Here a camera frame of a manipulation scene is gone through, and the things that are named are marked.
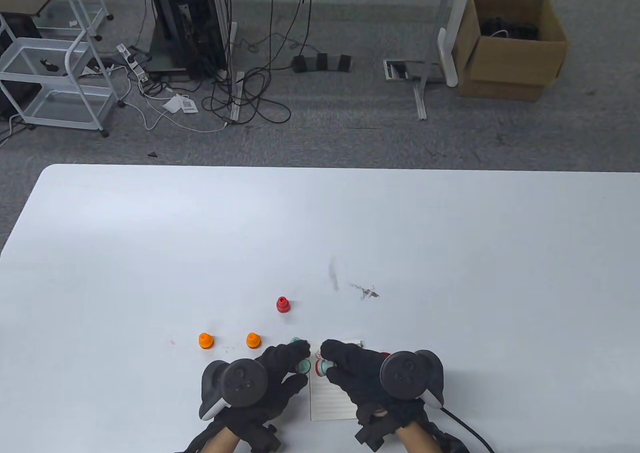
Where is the person's right hand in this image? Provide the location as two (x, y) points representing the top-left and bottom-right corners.
(320, 339), (427, 430)

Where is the person's left hand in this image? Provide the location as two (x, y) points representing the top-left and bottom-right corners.
(225, 340), (312, 428)

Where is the white lined spiral notebook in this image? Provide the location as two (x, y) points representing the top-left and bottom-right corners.
(309, 339), (366, 422)

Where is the person's left forearm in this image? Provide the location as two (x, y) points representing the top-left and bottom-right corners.
(202, 430), (241, 453)

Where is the person's right forearm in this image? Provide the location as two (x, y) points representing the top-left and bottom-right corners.
(395, 425), (436, 453)

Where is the metal desk leg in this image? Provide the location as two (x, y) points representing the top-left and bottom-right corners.
(411, 0), (458, 121)
(227, 21), (247, 125)

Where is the metal floor socket box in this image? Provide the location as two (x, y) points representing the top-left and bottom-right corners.
(383, 59), (447, 84)

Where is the grey power strip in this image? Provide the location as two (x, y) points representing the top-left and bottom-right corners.
(292, 55), (357, 73)

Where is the white plastic panel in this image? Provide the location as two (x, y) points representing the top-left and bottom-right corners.
(437, 0), (472, 89)

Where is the brown cardboard box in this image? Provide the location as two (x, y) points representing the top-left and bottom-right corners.
(451, 0), (571, 103)

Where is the white rolling cart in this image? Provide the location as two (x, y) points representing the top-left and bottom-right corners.
(0, 0), (127, 139)

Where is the white power strip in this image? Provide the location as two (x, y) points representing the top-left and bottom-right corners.
(116, 43), (152, 84)

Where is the black computer tower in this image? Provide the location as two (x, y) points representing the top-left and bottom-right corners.
(144, 0), (230, 80)

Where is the black glove cable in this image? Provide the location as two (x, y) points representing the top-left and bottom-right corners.
(440, 407), (496, 453)

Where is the white cable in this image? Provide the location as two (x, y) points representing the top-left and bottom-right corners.
(118, 75), (232, 135)

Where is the black cable bundle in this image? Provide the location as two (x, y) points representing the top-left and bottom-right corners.
(202, 0), (321, 125)

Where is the tangle of black cables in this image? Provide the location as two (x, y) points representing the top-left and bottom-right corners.
(479, 16), (542, 42)

